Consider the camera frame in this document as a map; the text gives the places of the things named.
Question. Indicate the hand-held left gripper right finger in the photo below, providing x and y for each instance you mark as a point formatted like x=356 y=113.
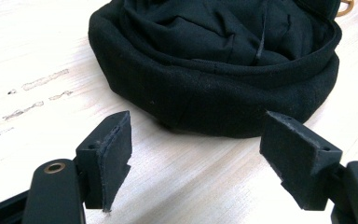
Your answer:
x=295 y=155

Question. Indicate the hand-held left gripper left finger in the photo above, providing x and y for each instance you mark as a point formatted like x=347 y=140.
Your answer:
x=112 y=161

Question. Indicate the black fabric bag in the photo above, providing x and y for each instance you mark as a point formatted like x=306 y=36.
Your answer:
x=217 y=77

